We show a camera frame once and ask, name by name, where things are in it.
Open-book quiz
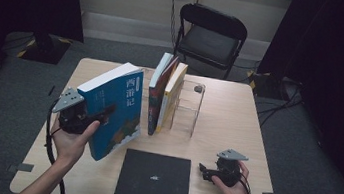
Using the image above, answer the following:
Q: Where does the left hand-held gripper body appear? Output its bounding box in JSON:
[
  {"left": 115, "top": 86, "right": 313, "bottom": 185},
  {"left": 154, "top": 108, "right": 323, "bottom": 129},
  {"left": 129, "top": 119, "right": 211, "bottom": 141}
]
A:
[{"left": 49, "top": 85, "right": 101, "bottom": 137}]

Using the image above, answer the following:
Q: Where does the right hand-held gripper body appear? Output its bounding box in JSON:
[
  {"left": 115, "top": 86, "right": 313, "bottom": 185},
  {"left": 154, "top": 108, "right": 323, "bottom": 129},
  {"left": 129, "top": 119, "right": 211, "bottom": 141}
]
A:
[{"left": 207, "top": 146, "right": 251, "bottom": 190}]

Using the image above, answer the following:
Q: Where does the blue book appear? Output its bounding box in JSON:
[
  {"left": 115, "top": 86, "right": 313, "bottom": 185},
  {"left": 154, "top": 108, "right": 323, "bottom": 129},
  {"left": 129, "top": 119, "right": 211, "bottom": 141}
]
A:
[{"left": 67, "top": 56, "right": 151, "bottom": 167}]

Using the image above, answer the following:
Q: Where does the black book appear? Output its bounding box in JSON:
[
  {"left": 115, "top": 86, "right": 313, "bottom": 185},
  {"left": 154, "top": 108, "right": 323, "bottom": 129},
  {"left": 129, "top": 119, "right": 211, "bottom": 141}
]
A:
[{"left": 114, "top": 147, "right": 195, "bottom": 194}]

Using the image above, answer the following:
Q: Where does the red illustrated book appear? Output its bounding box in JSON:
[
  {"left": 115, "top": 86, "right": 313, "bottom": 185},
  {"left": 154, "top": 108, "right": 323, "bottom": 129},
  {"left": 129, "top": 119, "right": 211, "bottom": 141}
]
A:
[{"left": 142, "top": 50, "right": 181, "bottom": 139}]

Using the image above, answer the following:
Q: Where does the clear acrylic book rack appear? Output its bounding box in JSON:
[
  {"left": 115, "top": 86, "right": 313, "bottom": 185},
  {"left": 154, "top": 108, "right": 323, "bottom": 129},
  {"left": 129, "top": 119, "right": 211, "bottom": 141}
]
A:
[{"left": 134, "top": 67, "right": 208, "bottom": 140}]

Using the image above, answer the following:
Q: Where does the yellow book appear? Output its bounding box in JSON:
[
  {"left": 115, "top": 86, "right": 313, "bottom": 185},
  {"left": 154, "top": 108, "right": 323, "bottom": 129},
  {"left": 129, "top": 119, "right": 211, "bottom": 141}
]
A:
[{"left": 154, "top": 60, "right": 190, "bottom": 136}]

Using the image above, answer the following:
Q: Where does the person's left hand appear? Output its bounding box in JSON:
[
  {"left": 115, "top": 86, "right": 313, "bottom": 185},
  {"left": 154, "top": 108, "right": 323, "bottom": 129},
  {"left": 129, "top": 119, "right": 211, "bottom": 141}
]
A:
[{"left": 46, "top": 114, "right": 101, "bottom": 169}]

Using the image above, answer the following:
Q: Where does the black marker pen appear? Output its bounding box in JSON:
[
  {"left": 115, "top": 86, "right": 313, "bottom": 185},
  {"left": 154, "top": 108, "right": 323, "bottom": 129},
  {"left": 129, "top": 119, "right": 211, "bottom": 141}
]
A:
[{"left": 47, "top": 84, "right": 57, "bottom": 98}]

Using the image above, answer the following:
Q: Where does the black stand base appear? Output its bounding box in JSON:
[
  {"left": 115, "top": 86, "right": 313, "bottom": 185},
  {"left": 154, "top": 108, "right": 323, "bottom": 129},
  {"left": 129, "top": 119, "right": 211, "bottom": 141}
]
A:
[
  {"left": 16, "top": 30, "right": 74, "bottom": 67},
  {"left": 245, "top": 70, "right": 295, "bottom": 102}
]

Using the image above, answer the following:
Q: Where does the small dark round object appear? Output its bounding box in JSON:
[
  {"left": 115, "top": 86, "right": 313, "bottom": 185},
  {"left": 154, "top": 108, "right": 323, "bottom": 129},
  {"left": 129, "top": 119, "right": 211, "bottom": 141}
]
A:
[{"left": 193, "top": 84, "right": 207, "bottom": 95}]

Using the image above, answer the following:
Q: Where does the black folding chair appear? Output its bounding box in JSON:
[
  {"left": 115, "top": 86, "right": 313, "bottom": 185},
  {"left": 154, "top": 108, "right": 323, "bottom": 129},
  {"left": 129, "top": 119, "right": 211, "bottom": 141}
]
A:
[{"left": 168, "top": 0, "right": 251, "bottom": 83}]

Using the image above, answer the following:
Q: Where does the right hand-held gripper cable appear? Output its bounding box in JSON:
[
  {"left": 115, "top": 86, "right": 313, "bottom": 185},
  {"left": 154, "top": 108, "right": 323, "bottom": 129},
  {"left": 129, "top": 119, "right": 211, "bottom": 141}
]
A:
[{"left": 236, "top": 172, "right": 256, "bottom": 194}]

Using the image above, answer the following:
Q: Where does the hand-held gripper cable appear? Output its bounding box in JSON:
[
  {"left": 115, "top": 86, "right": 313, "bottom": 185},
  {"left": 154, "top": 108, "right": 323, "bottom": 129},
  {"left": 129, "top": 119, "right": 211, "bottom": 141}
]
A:
[
  {"left": 236, "top": 172, "right": 256, "bottom": 194},
  {"left": 36, "top": 97, "right": 79, "bottom": 194}
]

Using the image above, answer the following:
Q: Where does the left hand-held gripper cable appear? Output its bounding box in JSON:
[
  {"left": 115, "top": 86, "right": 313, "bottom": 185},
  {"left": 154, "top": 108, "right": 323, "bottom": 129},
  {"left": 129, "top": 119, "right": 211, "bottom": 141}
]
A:
[{"left": 36, "top": 97, "right": 79, "bottom": 194}]

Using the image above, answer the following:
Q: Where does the black floor cable bundle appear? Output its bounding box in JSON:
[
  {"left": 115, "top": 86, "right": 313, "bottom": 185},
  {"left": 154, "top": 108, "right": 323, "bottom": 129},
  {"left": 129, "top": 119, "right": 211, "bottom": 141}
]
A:
[{"left": 255, "top": 78, "right": 306, "bottom": 133}]

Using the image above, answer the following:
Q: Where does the black socket cable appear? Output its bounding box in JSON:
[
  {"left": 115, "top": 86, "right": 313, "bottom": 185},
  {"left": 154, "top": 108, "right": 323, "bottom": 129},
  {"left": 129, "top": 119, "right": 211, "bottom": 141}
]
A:
[{"left": 162, "top": 0, "right": 187, "bottom": 59}]

